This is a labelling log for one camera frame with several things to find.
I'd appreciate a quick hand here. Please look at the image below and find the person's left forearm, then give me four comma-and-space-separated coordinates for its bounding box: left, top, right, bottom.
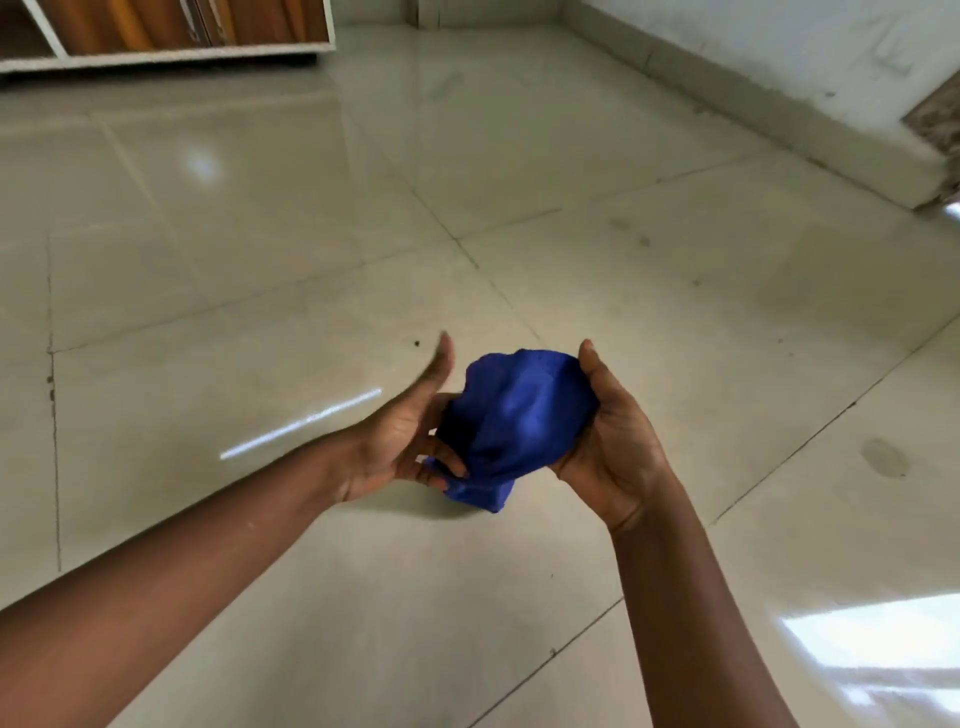
0, 434, 355, 728

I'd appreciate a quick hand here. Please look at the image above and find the person's right forearm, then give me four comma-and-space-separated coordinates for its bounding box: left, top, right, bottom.
609, 479, 802, 728

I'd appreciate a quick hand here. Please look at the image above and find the person's left hand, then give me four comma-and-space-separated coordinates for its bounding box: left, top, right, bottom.
328, 331, 471, 506

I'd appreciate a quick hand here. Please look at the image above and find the person's right hand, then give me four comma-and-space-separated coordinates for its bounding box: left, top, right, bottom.
550, 338, 674, 535

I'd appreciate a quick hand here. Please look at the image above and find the blue cleaning cloth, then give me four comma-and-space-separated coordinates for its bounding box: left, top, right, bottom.
422, 348, 602, 516

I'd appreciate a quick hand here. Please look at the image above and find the wooden cabinet with white frame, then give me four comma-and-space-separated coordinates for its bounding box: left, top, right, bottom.
0, 0, 337, 76

